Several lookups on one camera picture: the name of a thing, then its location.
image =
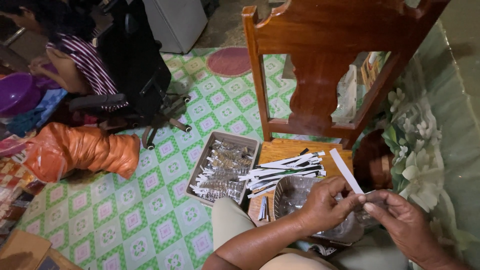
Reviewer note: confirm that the person's left hand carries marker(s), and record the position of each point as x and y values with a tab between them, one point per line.
318	210

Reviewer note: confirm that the person's right hand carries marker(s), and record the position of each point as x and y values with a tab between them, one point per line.
403	221

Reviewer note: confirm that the small clear plastic packet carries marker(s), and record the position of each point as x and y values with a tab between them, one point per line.
369	219

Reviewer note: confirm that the white paper strip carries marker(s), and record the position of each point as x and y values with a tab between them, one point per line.
345	168

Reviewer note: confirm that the clear plastic container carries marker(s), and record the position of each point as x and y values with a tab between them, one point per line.
292	195

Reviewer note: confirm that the pile of printed paper strips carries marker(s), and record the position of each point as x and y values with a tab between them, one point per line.
285	169

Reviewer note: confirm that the small bundle of paper strips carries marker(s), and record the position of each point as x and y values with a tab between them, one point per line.
263	208

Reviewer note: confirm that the person's beige shorts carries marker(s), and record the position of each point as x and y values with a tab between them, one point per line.
228	225

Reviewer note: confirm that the green floral tablecloth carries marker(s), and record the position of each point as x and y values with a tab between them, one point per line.
450	131

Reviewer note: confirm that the heap of filled clear packets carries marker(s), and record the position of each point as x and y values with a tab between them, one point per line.
223	168

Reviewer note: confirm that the clear plastic box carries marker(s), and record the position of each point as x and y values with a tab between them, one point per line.
347	93

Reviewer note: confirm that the brown rectangular tray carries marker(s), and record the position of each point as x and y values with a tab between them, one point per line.
195	180

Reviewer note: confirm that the yellow printed carton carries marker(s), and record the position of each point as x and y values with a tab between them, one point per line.
370	69

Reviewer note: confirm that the brown wooden chair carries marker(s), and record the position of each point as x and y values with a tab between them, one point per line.
322	37

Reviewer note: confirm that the red oval mat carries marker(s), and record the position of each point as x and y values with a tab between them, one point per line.
228	62

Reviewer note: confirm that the green patterned floor mat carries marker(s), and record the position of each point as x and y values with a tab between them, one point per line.
123	210

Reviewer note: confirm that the white cabinet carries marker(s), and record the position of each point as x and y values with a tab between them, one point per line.
176	22

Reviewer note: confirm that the black office chair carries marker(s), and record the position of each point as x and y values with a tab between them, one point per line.
131	56

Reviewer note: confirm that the orange plastic bag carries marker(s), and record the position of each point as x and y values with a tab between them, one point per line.
78	148

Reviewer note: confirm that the blue cloth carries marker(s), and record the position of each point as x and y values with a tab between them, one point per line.
48	103

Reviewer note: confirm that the brown cardboard box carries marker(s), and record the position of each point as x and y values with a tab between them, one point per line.
22	251

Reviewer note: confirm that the red patterned cloth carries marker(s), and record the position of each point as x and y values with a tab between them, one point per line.
11	176

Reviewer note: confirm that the purple plastic basin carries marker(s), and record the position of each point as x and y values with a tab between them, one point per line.
17	93

